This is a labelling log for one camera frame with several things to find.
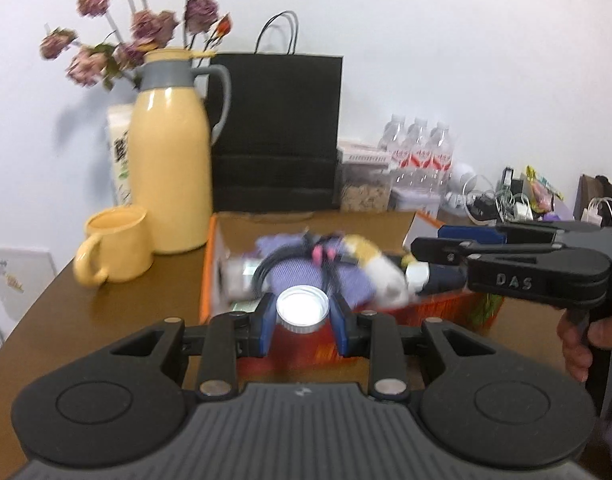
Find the yellow mug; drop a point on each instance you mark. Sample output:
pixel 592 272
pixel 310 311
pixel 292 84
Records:
pixel 121 250

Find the clear food container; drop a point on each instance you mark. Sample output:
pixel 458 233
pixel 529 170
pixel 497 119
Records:
pixel 363 192

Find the small white fan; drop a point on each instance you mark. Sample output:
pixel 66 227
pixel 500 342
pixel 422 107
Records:
pixel 461 175

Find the white multi-port charger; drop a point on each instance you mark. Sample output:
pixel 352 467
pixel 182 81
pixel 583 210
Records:
pixel 593 212

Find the white charger plug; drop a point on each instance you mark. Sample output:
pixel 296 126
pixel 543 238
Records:
pixel 522 208

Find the dried pink roses bouquet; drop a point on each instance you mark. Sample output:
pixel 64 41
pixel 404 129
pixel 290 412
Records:
pixel 151 25

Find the yellow and white plush toy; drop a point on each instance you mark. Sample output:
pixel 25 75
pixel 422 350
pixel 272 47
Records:
pixel 386 275

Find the black power adapter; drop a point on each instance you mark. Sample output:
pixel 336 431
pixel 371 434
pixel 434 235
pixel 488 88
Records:
pixel 483 205

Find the yellow thermos jug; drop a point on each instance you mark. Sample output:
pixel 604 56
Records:
pixel 168 175

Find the purple packet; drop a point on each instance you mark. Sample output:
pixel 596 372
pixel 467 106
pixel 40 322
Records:
pixel 553 216

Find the white plastic bottle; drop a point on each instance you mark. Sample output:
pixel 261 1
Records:
pixel 238 272

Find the navy fabric pouch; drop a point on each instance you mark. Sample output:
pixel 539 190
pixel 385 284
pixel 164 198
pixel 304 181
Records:
pixel 443 278

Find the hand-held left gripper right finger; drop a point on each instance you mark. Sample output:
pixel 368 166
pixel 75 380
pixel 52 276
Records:
pixel 343 332

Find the person's right hand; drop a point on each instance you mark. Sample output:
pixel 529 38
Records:
pixel 576 347

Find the white milk carton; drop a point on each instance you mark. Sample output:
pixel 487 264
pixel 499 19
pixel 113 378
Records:
pixel 120 160

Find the yellow green snack packet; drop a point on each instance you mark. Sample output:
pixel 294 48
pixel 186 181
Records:
pixel 541 190

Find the black paper bag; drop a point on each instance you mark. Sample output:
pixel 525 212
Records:
pixel 276 135

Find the brown bag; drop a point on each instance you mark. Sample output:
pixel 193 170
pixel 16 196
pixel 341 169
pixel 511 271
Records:
pixel 598 187

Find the small dark bottle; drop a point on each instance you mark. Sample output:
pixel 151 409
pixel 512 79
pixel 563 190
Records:
pixel 507 180

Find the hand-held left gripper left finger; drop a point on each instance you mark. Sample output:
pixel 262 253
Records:
pixel 266 327

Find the red cardboard box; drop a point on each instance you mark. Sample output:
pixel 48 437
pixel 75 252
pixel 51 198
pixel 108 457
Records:
pixel 266 224

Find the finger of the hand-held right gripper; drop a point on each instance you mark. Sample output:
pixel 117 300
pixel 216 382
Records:
pixel 438 250
pixel 466 232

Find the white panel board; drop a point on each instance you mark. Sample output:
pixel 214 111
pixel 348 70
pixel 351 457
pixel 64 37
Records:
pixel 16 280

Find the white flat box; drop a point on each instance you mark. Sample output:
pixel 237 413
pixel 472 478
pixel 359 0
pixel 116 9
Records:
pixel 363 154

